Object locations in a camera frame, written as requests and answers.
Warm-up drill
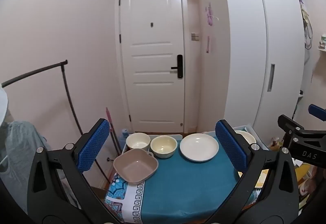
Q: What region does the black clothes rack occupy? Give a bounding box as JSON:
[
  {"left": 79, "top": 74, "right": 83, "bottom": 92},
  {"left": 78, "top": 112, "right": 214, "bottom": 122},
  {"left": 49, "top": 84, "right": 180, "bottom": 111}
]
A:
[{"left": 1, "top": 60, "right": 111, "bottom": 185}]

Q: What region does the teal patterned tablecloth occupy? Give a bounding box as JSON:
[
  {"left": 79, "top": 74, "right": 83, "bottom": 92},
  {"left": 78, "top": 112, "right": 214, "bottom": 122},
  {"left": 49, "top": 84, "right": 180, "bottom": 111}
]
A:
[{"left": 104, "top": 135, "right": 263, "bottom": 224}]

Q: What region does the cream round bowl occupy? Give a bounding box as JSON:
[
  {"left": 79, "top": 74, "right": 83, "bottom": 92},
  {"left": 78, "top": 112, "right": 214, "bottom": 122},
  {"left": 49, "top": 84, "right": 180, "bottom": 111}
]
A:
[{"left": 150, "top": 135, "right": 178, "bottom": 159}]

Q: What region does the yellow board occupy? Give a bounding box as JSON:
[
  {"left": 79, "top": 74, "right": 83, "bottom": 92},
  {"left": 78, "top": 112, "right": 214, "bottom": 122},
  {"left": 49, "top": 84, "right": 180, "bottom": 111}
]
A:
[{"left": 255, "top": 163, "right": 312, "bottom": 189}]

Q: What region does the white round object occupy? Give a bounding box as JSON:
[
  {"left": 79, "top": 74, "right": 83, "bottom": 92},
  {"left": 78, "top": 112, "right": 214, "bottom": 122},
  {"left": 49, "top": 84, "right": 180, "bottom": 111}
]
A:
[{"left": 0, "top": 86, "right": 10, "bottom": 125}]

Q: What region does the wall shelf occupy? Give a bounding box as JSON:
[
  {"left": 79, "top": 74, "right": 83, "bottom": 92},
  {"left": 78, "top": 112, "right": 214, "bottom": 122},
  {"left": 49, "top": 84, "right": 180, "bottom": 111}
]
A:
[{"left": 317, "top": 35, "right": 326, "bottom": 53}]

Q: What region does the white door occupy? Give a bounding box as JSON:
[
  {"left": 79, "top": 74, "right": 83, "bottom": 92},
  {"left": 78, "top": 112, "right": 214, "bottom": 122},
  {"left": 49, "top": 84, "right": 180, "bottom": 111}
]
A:
[{"left": 115, "top": 0, "right": 190, "bottom": 135}]

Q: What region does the pink handled mop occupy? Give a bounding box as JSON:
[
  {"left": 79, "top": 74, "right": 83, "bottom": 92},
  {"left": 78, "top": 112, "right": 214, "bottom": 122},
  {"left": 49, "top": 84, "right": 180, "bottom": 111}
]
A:
[{"left": 106, "top": 107, "right": 122, "bottom": 155}]

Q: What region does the grey garment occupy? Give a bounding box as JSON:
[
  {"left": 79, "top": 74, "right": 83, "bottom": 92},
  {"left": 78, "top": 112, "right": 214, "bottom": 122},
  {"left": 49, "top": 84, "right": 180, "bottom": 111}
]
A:
[{"left": 0, "top": 121, "right": 51, "bottom": 214}]

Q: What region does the white bowl in bin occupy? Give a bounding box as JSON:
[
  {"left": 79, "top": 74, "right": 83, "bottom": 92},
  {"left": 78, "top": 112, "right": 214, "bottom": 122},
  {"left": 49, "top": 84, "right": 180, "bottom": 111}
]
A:
[{"left": 234, "top": 130, "right": 257, "bottom": 145}]

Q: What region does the black door handle lock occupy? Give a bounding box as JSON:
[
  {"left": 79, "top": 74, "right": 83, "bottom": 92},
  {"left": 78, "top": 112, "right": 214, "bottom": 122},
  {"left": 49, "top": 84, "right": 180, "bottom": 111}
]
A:
[{"left": 171, "top": 55, "right": 183, "bottom": 78}]

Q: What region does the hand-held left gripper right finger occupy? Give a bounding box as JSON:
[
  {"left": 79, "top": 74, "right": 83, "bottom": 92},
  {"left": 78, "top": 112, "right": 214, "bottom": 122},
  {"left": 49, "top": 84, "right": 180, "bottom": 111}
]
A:
[{"left": 211, "top": 119, "right": 300, "bottom": 224}]

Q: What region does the white wardrobe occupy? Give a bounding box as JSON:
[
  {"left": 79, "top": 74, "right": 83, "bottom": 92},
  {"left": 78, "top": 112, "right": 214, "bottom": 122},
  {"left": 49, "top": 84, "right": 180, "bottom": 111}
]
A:
[{"left": 199, "top": 0, "right": 306, "bottom": 135}]

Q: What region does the white plastic basket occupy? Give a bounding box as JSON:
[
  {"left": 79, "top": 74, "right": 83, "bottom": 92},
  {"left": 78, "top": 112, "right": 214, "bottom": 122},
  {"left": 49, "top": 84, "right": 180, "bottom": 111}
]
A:
[{"left": 203, "top": 124, "right": 270, "bottom": 153}]

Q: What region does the white round plate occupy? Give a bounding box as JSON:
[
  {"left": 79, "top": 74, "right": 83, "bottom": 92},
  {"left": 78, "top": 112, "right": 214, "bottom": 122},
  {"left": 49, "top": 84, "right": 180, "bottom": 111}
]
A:
[{"left": 180, "top": 133, "right": 219, "bottom": 162}]

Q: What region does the purple sticker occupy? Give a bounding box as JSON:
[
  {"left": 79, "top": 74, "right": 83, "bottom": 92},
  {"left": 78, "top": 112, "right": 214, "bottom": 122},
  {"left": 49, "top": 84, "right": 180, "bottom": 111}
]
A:
[{"left": 205, "top": 2, "right": 219, "bottom": 27}]

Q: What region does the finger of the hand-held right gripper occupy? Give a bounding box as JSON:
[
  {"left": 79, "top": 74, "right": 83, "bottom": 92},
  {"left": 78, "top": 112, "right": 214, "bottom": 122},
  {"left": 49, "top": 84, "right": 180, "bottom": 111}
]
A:
[
  {"left": 308, "top": 104, "right": 326, "bottom": 122},
  {"left": 278, "top": 114, "right": 326, "bottom": 139}
]

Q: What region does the pinkish brown square bowl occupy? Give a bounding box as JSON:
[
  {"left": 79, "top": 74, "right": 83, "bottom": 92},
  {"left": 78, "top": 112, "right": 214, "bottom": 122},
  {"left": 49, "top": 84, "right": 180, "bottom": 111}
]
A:
[{"left": 113, "top": 149, "right": 158, "bottom": 184}]

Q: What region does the white round bowl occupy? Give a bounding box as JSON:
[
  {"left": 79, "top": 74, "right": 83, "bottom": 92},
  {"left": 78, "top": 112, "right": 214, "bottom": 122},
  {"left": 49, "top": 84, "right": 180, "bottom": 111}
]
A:
[{"left": 126, "top": 133, "right": 151, "bottom": 150}]

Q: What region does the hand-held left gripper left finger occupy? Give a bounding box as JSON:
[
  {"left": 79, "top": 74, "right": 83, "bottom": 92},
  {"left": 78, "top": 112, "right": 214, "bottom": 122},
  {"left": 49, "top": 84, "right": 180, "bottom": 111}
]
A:
[{"left": 27, "top": 118, "right": 116, "bottom": 224}]

